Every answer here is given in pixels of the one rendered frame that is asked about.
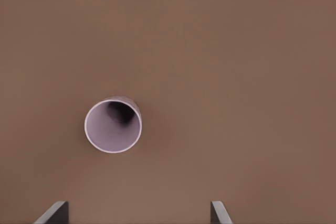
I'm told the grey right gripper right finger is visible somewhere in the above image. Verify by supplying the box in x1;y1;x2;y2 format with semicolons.
210;200;234;224

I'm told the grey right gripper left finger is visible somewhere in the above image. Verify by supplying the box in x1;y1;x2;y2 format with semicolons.
32;200;69;224

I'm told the purple cup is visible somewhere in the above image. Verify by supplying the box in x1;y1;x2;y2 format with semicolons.
84;95;143;154

